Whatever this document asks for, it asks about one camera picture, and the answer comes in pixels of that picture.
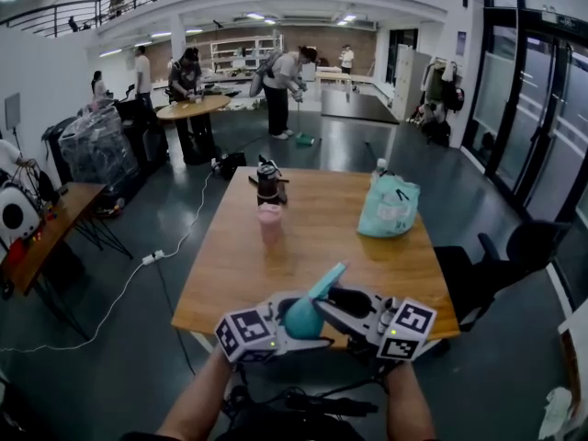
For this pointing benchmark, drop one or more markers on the white case with black circle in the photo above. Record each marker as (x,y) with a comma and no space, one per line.
(16,214)

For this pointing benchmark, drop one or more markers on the black framed glass doors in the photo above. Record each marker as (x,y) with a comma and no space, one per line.
(528,108)

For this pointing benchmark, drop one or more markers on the teal and pink spray nozzle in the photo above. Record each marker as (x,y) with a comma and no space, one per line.
(328,280)

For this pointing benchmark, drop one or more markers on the white crumpled cloth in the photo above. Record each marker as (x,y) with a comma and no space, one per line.
(556,411)

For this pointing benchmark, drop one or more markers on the teal spray bottle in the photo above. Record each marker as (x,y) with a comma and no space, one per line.
(301,320)

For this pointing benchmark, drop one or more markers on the pink plastic cup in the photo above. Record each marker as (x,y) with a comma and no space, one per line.
(269,223)

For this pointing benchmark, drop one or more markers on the black cabinet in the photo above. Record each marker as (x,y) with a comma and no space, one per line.
(140,131)

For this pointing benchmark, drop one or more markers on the white desk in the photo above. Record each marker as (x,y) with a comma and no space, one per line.
(576,329)

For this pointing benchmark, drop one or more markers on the grey panel on stand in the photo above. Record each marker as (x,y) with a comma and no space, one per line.
(12,110)

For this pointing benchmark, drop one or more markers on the person's right forearm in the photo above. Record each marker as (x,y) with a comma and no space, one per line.
(409,407)

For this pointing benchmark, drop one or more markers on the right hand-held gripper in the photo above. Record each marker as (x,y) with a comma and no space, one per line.
(406,333)

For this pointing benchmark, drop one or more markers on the light wooden table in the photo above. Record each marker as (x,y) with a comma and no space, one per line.
(333,77)

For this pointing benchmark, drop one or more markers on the person's left forearm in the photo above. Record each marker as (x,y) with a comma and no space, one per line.
(197,402)

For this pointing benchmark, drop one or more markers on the person's dark clothing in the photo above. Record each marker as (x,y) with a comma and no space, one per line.
(285,430)

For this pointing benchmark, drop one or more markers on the blue wall poster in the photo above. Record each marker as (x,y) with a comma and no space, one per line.
(461,43)

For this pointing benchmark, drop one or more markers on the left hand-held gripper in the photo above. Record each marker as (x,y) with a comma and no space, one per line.
(245,335)

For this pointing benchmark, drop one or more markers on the wooden desk with black legs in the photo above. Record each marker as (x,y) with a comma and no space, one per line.
(55,228)

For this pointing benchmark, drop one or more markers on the clear bottle with white lid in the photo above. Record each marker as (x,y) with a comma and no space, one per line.
(379,169)

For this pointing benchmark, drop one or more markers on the small black pouch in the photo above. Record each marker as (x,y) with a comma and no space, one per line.
(48,188)

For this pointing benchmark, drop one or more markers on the white power strip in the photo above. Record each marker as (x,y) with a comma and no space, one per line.
(152,257)

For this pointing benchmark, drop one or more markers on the teal plastic bag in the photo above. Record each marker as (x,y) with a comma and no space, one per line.
(388,209)

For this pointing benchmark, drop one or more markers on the coat rack with clothes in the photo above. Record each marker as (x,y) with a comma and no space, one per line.
(441,104)

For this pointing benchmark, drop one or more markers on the dark thermos bottle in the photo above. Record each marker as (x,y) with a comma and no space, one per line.
(282,195)

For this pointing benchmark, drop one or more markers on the large black table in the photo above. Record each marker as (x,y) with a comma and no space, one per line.
(358,106)

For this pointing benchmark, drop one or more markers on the round wooden table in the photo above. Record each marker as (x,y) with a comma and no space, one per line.
(193,106)

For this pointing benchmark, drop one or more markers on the white shelving unit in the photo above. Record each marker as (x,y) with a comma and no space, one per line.
(243,51)

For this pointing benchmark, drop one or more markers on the plastic-wrapped black stack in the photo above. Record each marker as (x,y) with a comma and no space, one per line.
(98,145)

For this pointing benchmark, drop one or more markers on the black bag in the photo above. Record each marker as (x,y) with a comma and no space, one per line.
(233,166)

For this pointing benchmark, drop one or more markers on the white locker cabinet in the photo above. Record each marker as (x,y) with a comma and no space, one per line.
(409,81)

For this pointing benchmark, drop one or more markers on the black office chair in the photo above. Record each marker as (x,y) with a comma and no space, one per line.
(473,274)

